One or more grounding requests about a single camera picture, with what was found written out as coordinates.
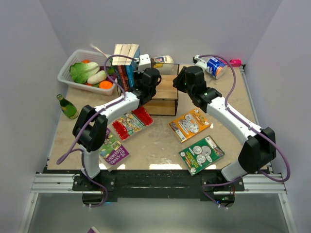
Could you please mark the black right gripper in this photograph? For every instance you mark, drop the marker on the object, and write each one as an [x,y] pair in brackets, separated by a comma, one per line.
[178,81]

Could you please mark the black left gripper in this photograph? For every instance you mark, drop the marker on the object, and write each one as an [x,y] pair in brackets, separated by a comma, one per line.
[137,75]

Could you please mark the dark brown cover book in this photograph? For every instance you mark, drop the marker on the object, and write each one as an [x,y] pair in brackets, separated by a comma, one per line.
[129,62]

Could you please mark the blue 26-storey treehouse book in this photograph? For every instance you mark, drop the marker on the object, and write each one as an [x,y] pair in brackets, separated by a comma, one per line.
[131,76]

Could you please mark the black floral cover book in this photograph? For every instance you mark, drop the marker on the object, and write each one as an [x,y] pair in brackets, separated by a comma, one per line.
[115,60]

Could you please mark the red back cover book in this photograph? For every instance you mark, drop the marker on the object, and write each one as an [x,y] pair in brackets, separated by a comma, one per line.
[122,61]

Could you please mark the green back cover book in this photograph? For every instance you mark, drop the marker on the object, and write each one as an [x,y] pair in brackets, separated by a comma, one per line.
[201,154]

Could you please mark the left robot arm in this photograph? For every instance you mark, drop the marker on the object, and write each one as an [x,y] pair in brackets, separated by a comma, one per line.
[91,125]

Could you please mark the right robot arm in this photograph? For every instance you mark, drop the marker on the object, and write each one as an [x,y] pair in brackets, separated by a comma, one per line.
[257,149]

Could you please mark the orange toy carrot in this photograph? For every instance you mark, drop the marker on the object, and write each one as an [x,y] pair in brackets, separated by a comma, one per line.
[105,85]

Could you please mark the red treehouse book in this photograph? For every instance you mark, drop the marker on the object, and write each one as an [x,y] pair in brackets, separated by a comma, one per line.
[132,123]

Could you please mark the orange back cover book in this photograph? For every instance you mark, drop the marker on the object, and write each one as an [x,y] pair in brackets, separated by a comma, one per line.
[189,124]

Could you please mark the white toy radish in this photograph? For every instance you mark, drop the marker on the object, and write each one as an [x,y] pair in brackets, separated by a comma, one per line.
[97,78]

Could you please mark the pink box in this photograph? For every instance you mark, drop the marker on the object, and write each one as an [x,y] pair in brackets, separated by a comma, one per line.
[236,62]

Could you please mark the toy cabbage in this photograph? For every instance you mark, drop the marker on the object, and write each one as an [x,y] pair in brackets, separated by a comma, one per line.
[80,72]

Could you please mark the purple 117-storey treehouse book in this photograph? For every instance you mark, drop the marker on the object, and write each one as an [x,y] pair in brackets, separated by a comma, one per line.
[112,153]

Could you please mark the green glass bottle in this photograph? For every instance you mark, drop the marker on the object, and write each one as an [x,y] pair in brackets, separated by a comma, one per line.
[69,110]

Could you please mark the white plastic basket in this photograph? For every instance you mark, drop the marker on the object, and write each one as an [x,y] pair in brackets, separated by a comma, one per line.
[84,56]

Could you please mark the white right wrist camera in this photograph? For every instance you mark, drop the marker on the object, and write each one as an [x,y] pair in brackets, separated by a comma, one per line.
[200,62]

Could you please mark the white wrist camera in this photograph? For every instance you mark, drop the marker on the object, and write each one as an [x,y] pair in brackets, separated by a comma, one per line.
[200,62]
[143,62]

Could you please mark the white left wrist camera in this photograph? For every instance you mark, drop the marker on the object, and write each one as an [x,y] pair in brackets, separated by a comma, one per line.
[143,62]

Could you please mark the wood and wire shelf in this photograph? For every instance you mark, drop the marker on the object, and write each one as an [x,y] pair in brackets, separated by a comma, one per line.
[165,102]

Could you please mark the black front frame bar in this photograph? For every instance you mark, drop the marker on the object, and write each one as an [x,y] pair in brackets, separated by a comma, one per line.
[158,184]

